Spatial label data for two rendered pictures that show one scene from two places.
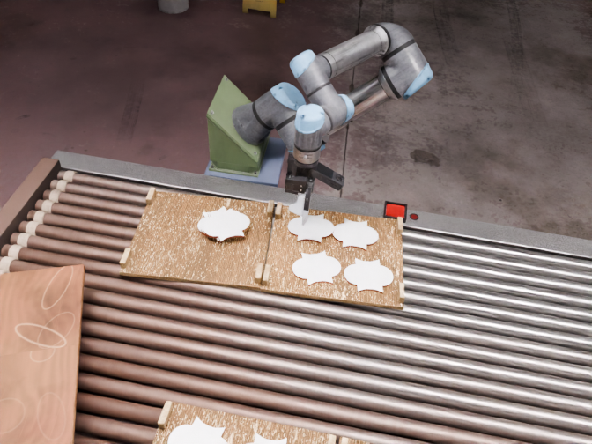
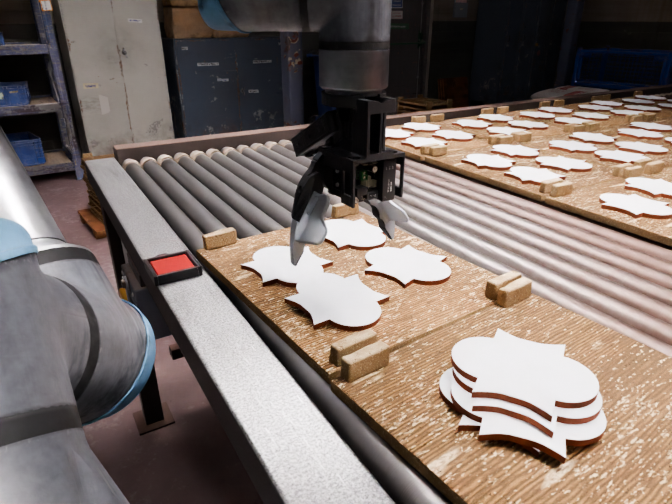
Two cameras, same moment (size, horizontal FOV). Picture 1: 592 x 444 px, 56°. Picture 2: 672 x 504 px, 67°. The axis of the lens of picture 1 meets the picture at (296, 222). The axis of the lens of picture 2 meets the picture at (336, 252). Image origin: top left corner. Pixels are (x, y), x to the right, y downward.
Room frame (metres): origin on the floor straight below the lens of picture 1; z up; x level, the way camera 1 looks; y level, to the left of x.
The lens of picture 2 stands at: (1.59, 0.44, 1.30)
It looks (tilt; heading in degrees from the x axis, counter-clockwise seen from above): 25 degrees down; 232
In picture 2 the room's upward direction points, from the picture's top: straight up
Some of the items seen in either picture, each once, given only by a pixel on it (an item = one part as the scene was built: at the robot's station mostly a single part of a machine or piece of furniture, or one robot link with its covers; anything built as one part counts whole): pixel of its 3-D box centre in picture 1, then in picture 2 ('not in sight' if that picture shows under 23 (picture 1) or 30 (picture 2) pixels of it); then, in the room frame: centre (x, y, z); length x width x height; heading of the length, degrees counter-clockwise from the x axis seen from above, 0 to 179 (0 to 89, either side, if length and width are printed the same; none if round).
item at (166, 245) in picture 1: (202, 237); (593, 427); (1.15, 0.28, 0.93); 0.41 x 0.35 x 0.02; 88
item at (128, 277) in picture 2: not in sight; (154, 299); (1.32, -0.53, 0.77); 0.14 x 0.11 x 0.18; 83
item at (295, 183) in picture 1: (301, 173); (356, 147); (1.22, -0.01, 1.16); 0.09 x 0.08 x 0.12; 86
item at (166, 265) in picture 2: (395, 211); (172, 267); (1.34, -0.33, 0.92); 0.06 x 0.06 x 0.01; 83
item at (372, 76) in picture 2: (307, 151); (356, 71); (1.21, -0.01, 1.24); 0.08 x 0.08 x 0.05
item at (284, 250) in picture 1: (336, 254); (348, 271); (1.13, -0.13, 0.93); 0.41 x 0.35 x 0.02; 87
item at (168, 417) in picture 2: not in sight; (134, 315); (1.24, -1.07, 0.43); 0.12 x 0.12 x 0.85; 83
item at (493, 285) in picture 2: (266, 275); (503, 284); (1.00, 0.07, 0.95); 0.06 x 0.02 x 0.03; 177
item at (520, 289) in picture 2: (259, 273); (514, 291); (1.01, 0.09, 0.95); 0.06 x 0.02 x 0.03; 178
